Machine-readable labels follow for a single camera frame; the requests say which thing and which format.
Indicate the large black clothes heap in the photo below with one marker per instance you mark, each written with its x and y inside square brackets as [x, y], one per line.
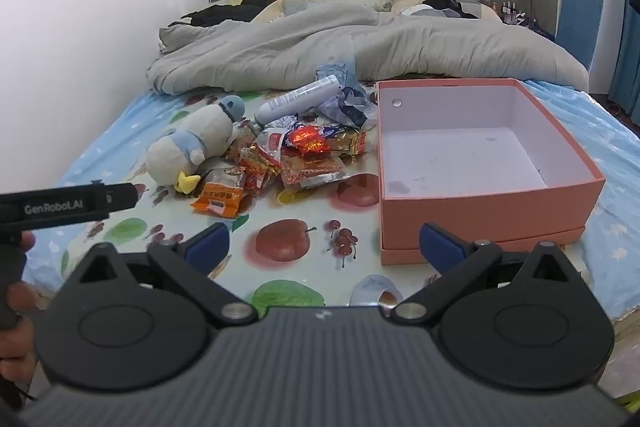
[225, 12]

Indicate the person's left hand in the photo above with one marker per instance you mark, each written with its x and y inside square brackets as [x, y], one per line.
[20, 347]

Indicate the blue fruit print bed sheet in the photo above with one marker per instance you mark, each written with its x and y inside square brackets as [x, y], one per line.
[300, 267]

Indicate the orange snack packet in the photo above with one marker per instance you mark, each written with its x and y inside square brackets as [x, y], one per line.
[220, 197]

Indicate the dark blue crumpled wrapper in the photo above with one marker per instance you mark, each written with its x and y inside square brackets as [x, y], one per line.
[350, 107]

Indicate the white spray bottle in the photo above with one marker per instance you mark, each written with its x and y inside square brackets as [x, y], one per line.
[300, 99]

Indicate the red clear snack packet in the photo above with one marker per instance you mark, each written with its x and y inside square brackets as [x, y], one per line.
[310, 168]

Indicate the red foil snack packet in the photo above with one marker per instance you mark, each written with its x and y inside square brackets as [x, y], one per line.
[309, 141]

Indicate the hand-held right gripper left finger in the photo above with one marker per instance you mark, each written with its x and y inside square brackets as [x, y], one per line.
[207, 241]

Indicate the grey duvet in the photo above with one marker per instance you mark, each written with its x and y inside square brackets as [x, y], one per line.
[350, 47]

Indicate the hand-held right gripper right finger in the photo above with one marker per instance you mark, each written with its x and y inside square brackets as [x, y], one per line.
[440, 246]

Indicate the brown striped snack packet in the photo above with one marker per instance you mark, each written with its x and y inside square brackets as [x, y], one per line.
[347, 144]

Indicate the group of cosmetic bottles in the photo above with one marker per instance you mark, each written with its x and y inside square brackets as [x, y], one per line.
[510, 13]

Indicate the cream pillow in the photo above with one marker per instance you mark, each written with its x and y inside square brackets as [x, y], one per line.
[277, 9]

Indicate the light blue crumpled plastic bag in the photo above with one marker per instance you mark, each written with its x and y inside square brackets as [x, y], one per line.
[336, 71]

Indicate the small black clothes heap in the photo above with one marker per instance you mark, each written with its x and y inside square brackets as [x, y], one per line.
[447, 4]

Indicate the white plush penguin toy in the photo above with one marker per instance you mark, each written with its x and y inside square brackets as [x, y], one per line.
[200, 132]

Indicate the blue covered chair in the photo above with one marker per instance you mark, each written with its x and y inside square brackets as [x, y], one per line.
[577, 22]

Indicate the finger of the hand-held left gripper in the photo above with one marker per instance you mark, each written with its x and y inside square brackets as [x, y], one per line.
[122, 197]

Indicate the pile of snack packets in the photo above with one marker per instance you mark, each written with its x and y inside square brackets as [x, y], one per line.
[270, 162]

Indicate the pink cardboard box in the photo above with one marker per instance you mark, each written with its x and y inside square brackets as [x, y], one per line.
[475, 117]

